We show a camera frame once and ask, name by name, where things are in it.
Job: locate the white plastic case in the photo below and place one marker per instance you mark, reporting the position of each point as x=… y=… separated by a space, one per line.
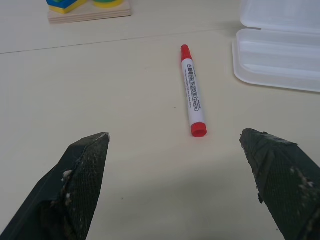
x=275 y=55

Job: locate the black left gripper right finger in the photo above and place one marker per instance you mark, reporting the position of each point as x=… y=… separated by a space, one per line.
x=282 y=180

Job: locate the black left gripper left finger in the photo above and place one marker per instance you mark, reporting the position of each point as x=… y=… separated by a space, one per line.
x=82 y=180

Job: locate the wooden shape stacking toy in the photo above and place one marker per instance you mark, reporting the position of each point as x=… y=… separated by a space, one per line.
x=90 y=13

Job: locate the red whiteboard marker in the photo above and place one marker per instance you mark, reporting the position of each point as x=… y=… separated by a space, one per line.
x=192 y=95

